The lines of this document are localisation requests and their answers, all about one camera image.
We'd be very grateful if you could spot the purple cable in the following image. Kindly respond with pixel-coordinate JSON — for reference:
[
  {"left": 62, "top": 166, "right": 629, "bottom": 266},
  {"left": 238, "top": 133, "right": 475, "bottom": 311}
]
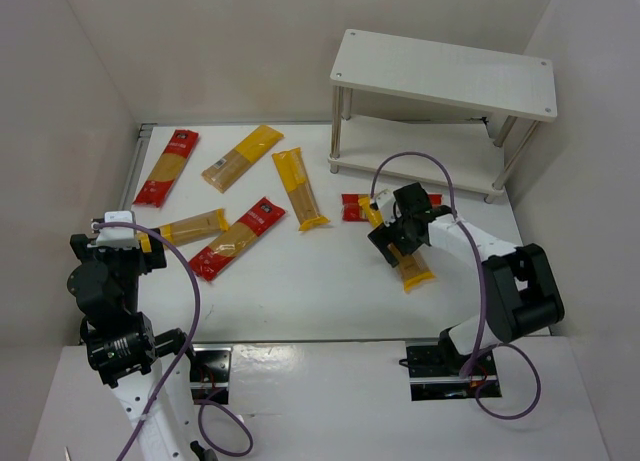
[
  {"left": 370, "top": 152, "right": 542, "bottom": 421},
  {"left": 94, "top": 223, "right": 254, "bottom": 461}
]

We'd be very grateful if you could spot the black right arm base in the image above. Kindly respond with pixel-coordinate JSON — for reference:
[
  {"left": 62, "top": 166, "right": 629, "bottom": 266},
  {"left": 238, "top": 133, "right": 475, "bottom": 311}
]
[{"left": 398, "top": 342, "right": 502, "bottom": 401}]

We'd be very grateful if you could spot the yellow spaghetti bag with barcode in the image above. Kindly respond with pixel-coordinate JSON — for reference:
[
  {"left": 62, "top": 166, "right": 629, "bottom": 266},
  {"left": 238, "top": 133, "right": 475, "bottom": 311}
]
[{"left": 201, "top": 125, "right": 284, "bottom": 193}]

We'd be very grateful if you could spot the yellow spaghetti bag centre upright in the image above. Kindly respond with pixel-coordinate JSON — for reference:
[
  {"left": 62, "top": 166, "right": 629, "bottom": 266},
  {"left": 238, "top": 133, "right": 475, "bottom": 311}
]
[{"left": 272, "top": 147, "right": 330, "bottom": 232}]

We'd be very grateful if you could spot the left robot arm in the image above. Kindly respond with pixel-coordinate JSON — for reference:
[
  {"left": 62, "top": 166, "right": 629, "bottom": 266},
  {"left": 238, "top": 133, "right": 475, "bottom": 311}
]
[{"left": 67, "top": 234, "right": 205, "bottom": 460}]

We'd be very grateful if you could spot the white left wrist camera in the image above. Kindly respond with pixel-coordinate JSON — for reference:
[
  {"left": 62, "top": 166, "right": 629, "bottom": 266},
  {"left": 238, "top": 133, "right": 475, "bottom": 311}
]
[{"left": 91, "top": 211, "right": 139, "bottom": 250}]

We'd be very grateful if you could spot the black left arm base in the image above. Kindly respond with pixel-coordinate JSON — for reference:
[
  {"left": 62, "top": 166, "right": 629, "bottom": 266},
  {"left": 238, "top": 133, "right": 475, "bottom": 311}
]
[{"left": 189, "top": 344, "right": 232, "bottom": 405}]

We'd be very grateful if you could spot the yellow pastatime bag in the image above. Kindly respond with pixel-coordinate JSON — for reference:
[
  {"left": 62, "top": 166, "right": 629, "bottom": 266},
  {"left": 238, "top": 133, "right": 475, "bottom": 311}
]
[
  {"left": 358, "top": 195, "right": 436, "bottom": 293},
  {"left": 153, "top": 208, "right": 230, "bottom": 247}
]

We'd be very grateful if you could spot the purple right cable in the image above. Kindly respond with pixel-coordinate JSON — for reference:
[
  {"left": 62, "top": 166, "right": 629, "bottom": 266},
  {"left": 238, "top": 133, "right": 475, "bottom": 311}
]
[{"left": 370, "top": 152, "right": 542, "bottom": 421}]

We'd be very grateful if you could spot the aluminium table edge rail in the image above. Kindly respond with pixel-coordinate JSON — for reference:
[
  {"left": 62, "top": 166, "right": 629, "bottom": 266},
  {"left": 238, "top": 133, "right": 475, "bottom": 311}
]
[{"left": 117, "top": 123, "right": 156, "bottom": 211}]

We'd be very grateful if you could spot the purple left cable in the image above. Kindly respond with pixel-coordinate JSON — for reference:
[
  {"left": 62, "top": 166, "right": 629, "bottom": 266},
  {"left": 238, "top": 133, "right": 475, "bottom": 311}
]
[{"left": 94, "top": 223, "right": 254, "bottom": 461}]

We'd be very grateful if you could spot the yellow Pastatime bag front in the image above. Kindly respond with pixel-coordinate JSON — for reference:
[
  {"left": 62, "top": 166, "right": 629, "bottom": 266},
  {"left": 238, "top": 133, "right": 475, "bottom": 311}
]
[{"left": 358, "top": 195, "right": 436, "bottom": 293}]

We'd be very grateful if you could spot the red spaghetti bag far left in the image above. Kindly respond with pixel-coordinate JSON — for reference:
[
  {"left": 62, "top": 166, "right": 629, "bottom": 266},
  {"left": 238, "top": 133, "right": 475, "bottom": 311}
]
[{"left": 133, "top": 130, "right": 199, "bottom": 208}]

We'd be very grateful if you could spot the yellow Pastatime bag left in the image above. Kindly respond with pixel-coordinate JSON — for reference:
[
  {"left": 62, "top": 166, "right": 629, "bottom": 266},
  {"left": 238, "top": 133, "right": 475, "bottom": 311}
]
[{"left": 153, "top": 208, "right": 230, "bottom": 247}]

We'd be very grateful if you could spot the red spaghetti bag near shelf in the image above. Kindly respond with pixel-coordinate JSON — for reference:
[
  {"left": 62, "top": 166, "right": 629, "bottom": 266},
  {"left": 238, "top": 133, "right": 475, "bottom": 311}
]
[{"left": 342, "top": 191, "right": 452, "bottom": 222}]

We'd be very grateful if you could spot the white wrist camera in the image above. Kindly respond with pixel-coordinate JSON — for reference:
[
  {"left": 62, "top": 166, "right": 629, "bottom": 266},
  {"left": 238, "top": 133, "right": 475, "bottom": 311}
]
[
  {"left": 370, "top": 189, "right": 397, "bottom": 226},
  {"left": 91, "top": 211, "right": 139, "bottom": 250}
]

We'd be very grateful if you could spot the white two-tier shelf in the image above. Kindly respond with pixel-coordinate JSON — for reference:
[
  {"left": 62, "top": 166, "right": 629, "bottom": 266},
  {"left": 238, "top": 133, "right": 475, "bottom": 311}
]
[{"left": 328, "top": 29, "right": 557, "bottom": 203}]

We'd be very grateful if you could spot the red spaghetti bag centre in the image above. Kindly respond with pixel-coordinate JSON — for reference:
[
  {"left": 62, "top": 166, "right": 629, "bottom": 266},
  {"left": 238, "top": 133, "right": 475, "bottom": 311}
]
[{"left": 189, "top": 197, "right": 286, "bottom": 282}]

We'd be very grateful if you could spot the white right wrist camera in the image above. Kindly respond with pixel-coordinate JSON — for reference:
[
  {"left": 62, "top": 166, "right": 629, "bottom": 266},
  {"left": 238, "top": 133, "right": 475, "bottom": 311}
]
[{"left": 370, "top": 189, "right": 397, "bottom": 226}]

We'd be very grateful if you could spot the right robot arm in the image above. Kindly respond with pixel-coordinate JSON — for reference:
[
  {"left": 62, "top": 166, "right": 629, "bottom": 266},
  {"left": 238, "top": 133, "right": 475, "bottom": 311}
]
[{"left": 368, "top": 183, "right": 565, "bottom": 358}]

